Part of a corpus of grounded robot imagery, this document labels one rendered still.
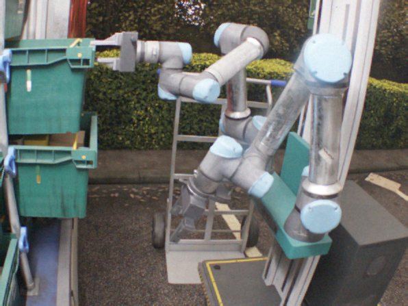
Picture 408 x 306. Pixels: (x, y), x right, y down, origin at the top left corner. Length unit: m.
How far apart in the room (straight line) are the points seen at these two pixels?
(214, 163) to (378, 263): 0.93
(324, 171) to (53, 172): 0.77
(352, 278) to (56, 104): 1.29
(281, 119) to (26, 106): 0.73
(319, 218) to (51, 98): 0.80
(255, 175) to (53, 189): 0.61
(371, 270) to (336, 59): 1.00
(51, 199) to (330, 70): 0.88
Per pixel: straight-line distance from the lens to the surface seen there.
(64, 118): 1.00
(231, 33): 1.37
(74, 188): 1.09
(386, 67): 8.52
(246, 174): 0.92
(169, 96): 1.14
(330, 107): 0.86
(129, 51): 1.11
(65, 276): 1.32
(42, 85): 0.98
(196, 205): 0.96
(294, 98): 0.98
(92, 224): 2.74
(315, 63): 0.81
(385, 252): 1.54
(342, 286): 1.51
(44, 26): 1.37
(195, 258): 2.44
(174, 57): 1.12
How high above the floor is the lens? 1.54
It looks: 21 degrees down
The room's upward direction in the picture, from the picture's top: 7 degrees clockwise
